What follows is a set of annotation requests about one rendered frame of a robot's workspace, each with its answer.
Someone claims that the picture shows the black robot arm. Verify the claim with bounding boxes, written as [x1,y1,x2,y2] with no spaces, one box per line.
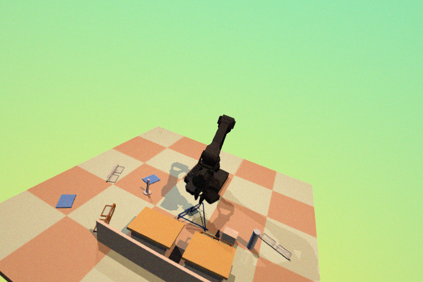
[185,115,236,196]

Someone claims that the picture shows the blue flat slab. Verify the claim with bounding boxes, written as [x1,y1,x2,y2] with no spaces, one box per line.
[142,174,160,184]
[55,194,76,208]

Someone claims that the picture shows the grey cylinder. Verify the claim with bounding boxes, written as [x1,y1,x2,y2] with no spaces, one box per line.
[247,229,261,250]

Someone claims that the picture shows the navy rectangular glasses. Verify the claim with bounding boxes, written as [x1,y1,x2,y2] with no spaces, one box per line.
[177,202,208,231]

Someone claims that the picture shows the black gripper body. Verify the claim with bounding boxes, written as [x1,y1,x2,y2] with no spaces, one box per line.
[184,174,220,204]

